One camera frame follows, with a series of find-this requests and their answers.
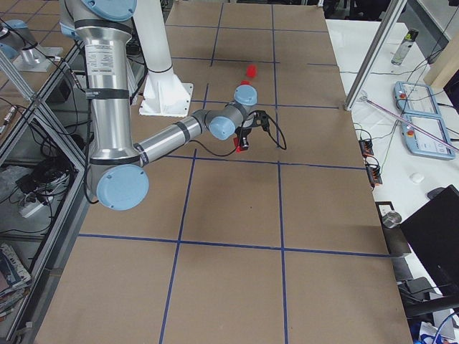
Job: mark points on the black monitor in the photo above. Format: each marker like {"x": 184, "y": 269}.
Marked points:
{"x": 432, "y": 233}

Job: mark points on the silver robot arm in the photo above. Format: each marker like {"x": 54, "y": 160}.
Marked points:
{"x": 116, "y": 163}

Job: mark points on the white power strip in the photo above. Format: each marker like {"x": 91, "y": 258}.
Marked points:
{"x": 30, "y": 208}

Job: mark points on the teach pendant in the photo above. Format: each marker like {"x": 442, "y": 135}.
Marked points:
{"x": 416, "y": 98}
{"x": 426, "y": 136}

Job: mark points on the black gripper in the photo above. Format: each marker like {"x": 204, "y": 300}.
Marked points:
{"x": 244, "y": 135}

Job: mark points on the aluminium frame post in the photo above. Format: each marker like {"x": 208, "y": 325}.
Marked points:
{"x": 390, "y": 19}

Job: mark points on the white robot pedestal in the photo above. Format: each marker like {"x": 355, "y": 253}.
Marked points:
{"x": 164, "y": 93}

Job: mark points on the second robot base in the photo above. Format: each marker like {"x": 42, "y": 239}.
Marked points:
{"x": 19, "y": 45}

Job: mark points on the clear spray bottle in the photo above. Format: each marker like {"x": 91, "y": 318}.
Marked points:
{"x": 404, "y": 47}

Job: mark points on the upper teach pendant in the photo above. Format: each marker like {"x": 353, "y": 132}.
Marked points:
{"x": 416, "y": 98}

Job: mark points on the lower teach pendant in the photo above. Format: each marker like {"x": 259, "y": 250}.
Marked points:
{"x": 426, "y": 136}

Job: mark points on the metal cup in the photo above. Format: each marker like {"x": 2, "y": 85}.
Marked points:
{"x": 391, "y": 219}

